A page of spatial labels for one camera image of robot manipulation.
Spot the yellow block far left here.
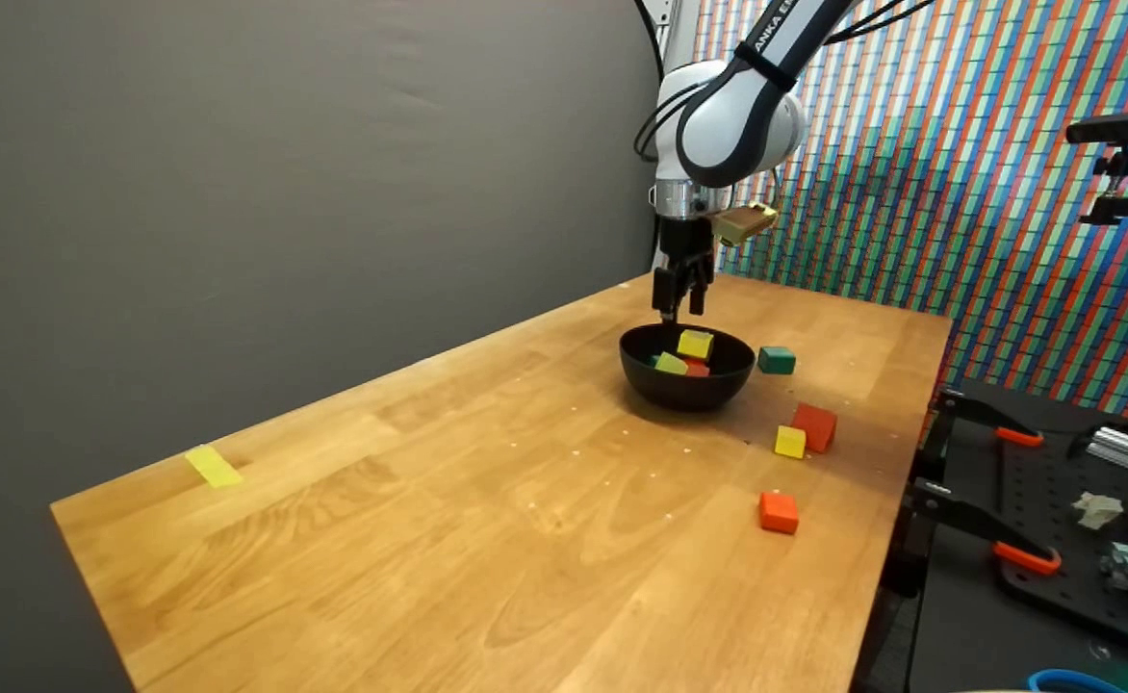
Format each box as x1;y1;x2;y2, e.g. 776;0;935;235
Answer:
181;443;247;491

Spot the black bowl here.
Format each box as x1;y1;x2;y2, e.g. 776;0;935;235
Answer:
614;321;758;417

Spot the green wooden block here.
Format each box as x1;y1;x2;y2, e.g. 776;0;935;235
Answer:
756;344;800;382

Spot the grey photo backdrop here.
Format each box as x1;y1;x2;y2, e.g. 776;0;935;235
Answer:
0;0;668;693

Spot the small white plastic part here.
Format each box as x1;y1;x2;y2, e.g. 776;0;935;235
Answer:
1069;490;1128;535

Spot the small yellow wooden cube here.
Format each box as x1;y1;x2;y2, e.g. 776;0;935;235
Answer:
770;425;811;463

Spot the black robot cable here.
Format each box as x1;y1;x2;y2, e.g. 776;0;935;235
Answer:
632;0;939;164

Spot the wrist mounted camera box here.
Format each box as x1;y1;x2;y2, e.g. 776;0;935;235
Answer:
713;199;786;246

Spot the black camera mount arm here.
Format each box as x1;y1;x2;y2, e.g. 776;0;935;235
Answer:
1057;106;1128;231

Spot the large orange-red wooden block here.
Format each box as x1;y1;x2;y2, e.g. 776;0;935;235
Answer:
789;402;843;459

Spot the black perforated mounting board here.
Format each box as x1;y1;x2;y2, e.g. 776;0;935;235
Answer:
858;377;1128;693

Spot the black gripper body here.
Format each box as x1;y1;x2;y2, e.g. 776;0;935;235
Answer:
654;213;721;281

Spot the blue plastic object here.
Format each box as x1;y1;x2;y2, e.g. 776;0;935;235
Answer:
1021;665;1128;693

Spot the black clamp orange handle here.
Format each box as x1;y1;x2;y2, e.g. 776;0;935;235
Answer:
933;384;1052;453
908;472;1067;585

